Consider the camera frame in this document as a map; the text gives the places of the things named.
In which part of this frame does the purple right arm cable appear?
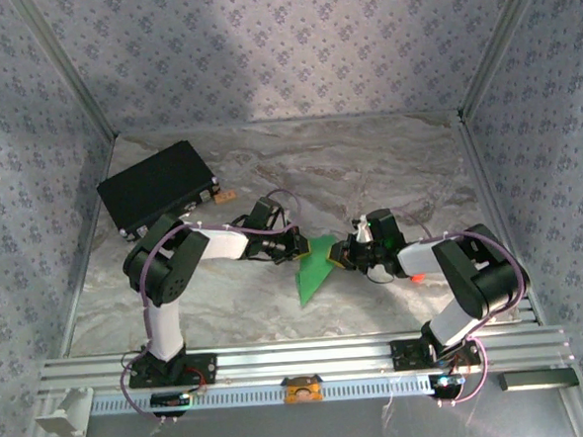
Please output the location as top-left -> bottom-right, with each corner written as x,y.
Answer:
389,198 -> 541,411

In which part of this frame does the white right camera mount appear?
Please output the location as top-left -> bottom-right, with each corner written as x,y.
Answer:
350,216 -> 375,245

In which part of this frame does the orange cartoon face sticker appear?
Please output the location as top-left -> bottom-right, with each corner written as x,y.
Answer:
280,373 -> 325,406

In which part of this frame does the long aluminium base rail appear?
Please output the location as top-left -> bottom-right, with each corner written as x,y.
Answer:
37,324 -> 576,396

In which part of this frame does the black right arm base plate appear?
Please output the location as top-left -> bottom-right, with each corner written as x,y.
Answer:
389,334 -> 482,372

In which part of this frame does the black hard case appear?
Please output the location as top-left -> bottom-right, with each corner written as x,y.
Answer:
93,137 -> 224,241

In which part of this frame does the aluminium upright frame post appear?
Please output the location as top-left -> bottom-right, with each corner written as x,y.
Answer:
454,0 -> 551,118

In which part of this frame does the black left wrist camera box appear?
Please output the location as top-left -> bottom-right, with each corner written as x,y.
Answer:
245,196 -> 288,232

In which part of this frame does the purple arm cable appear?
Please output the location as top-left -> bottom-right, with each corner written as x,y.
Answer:
389,198 -> 541,411
107,186 -> 317,428

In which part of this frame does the green paper sheet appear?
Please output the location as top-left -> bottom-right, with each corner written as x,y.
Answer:
291,233 -> 341,308

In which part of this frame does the aluminium side frame rail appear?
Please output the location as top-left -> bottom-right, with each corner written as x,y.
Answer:
48,134 -> 132,357
456,107 -> 544,330

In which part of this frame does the white plastic bracket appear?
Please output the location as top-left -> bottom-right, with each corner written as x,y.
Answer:
32,387 -> 97,437

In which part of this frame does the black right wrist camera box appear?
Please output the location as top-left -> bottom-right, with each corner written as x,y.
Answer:
368,208 -> 407,254

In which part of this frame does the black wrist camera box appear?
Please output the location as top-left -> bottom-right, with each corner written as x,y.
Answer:
245,196 -> 288,232
368,208 -> 407,254

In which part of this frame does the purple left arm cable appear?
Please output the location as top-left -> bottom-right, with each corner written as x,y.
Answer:
107,186 -> 317,428

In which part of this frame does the slotted grey cable duct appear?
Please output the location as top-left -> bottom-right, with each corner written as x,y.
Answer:
86,374 -> 435,418

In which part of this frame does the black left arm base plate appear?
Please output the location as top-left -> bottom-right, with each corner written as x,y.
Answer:
126,352 -> 219,391

